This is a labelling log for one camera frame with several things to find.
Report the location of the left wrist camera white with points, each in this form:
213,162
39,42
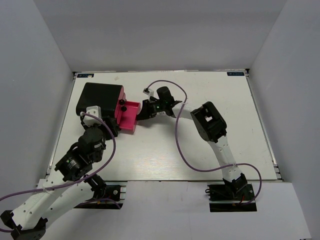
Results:
91,115

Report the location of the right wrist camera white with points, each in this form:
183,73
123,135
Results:
149,92

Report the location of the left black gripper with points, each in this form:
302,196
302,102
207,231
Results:
110,120

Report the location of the blue label left corner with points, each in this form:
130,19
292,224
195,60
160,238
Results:
85,75

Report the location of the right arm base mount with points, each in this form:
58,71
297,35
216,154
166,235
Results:
222,200

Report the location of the blue label right corner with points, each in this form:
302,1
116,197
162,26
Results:
235,73

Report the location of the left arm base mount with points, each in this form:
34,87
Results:
113,198

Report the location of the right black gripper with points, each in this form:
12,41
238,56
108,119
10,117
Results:
147,111

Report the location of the blue label corner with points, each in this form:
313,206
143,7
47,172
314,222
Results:
85,75
235,73

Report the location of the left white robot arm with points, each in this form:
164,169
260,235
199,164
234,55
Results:
71,183

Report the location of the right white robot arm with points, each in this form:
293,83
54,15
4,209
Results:
210,125

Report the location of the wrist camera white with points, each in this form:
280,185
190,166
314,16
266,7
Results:
149,92
91,115

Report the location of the black pink drawer organizer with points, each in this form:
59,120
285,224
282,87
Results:
108,102

